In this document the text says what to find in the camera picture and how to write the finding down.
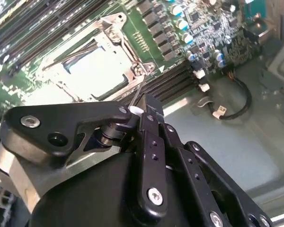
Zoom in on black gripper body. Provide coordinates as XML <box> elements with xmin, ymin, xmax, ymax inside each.
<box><xmin>26</xmin><ymin>152</ymin><xmax>201</xmax><ymax>227</ymax></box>

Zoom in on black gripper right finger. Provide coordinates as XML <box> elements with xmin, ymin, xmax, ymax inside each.
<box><xmin>148</xmin><ymin>94</ymin><xmax>274</xmax><ymax>227</ymax></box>

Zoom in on silver-topped CPU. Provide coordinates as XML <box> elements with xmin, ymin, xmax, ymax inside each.
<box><xmin>62</xmin><ymin>44</ymin><xmax>131</xmax><ymax>99</ymax></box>

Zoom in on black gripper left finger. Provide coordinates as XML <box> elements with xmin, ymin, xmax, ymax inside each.
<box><xmin>0</xmin><ymin>93</ymin><xmax>169</xmax><ymax>219</ymax></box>

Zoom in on metal socket cover frame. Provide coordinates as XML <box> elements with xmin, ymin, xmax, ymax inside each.
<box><xmin>37</xmin><ymin>20</ymin><xmax>145</xmax><ymax>101</ymax></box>

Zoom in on metal wire locking lever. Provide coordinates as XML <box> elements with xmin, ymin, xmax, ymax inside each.
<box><xmin>131</xmin><ymin>72</ymin><xmax>149</xmax><ymax>108</ymax></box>

